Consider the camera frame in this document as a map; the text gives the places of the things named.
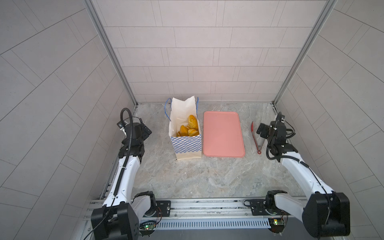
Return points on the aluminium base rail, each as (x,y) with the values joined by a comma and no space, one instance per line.
(207,214)

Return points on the aluminium corner profile right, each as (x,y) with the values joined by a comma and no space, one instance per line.
(319,23)

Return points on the aluminium corner profile left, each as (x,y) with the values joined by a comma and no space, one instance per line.
(90,7)

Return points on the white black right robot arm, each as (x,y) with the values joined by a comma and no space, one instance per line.
(339,223)

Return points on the pink plastic tray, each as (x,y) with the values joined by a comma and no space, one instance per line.
(222,135)

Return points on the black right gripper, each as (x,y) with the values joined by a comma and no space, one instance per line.
(266,128)

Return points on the red silicone steel tongs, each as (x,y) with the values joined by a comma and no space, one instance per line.
(259,142)

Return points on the sesame oval bread roll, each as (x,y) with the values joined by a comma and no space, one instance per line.
(193,122)

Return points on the left circuit board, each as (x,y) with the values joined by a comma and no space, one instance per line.
(148,225)

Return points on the right circuit board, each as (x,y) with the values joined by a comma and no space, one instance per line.
(277,225)

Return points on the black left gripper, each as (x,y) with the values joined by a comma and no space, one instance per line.
(144,134)

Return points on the circuit board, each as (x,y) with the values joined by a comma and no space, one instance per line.
(148,225)
(277,225)

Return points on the small yellow bun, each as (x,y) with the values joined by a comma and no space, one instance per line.
(193,132)

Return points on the blue checkered paper bag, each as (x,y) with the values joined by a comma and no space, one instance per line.
(177,112)

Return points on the aluminium corner profile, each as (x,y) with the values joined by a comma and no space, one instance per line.
(319,23)
(90,7)

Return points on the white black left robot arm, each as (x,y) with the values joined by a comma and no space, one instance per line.
(120,215)

